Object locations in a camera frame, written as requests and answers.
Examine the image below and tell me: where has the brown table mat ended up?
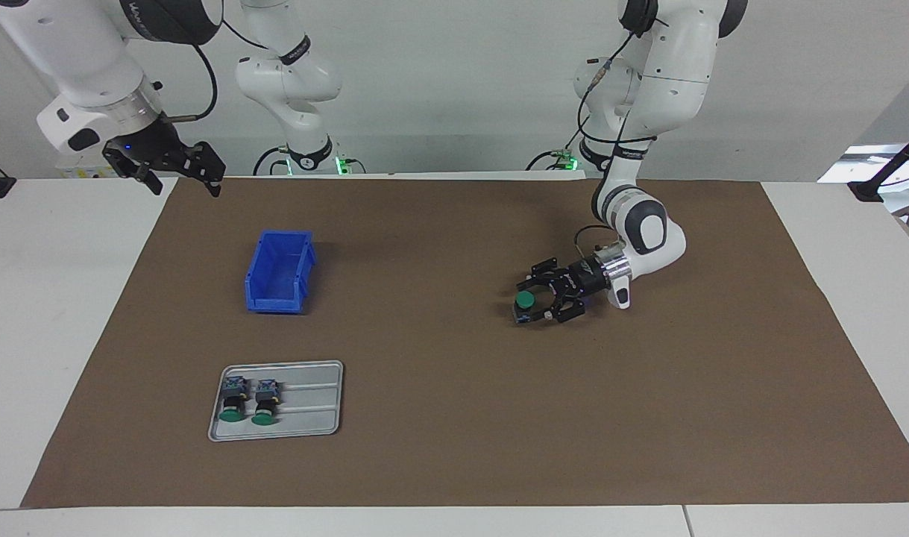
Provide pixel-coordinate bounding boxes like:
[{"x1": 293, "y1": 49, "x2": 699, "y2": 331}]
[{"x1": 20, "y1": 177, "x2": 909, "y2": 509}]

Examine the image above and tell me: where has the blue plastic storage bin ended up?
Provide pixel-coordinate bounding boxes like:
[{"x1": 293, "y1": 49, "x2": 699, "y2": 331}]
[{"x1": 244, "y1": 230, "x2": 317, "y2": 315}]

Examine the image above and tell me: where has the grey metal tray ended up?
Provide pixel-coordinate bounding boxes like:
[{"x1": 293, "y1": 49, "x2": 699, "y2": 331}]
[{"x1": 207, "y1": 360, "x2": 345, "y2": 442}]

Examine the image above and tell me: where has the black base cable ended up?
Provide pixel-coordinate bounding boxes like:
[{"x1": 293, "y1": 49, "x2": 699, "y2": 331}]
[
  {"x1": 252, "y1": 145, "x2": 365, "y2": 177},
  {"x1": 526, "y1": 123, "x2": 585, "y2": 172}
]

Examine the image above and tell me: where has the green push button switch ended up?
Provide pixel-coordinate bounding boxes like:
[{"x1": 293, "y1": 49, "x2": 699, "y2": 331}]
[
  {"x1": 512, "y1": 291, "x2": 542, "y2": 326},
  {"x1": 218, "y1": 375, "x2": 250, "y2": 424},
  {"x1": 250, "y1": 378, "x2": 282, "y2": 427}
]

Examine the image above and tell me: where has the white cardboard box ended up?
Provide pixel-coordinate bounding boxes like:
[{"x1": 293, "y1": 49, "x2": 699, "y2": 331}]
[{"x1": 55, "y1": 153, "x2": 119, "y2": 179}]

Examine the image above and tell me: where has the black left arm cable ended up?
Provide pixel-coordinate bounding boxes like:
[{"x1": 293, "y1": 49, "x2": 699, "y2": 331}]
[{"x1": 573, "y1": 15, "x2": 667, "y2": 259}]

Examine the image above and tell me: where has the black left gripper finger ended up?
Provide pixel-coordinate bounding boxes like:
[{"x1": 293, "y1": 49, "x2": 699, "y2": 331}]
[
  {"x1": 541, "y1": 292, "x2": 588, "y2": 324},
  {"x1": 517, "y1": 257, "x2": 568, "y2": 293}
]

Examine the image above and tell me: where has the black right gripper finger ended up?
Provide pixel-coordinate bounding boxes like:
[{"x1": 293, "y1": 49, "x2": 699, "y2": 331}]
[
  {"x1": 119, "y1": 158, "x2": 165, "y2": 197},
  {"x1": 183, "y1": 142, "x2": 227, "y2": 199}
]

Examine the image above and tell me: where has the black camera stand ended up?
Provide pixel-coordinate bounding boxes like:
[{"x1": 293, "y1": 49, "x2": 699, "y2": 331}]
[{"x1": 848, "y1": 123, "x2": 909, "y2": 203}]

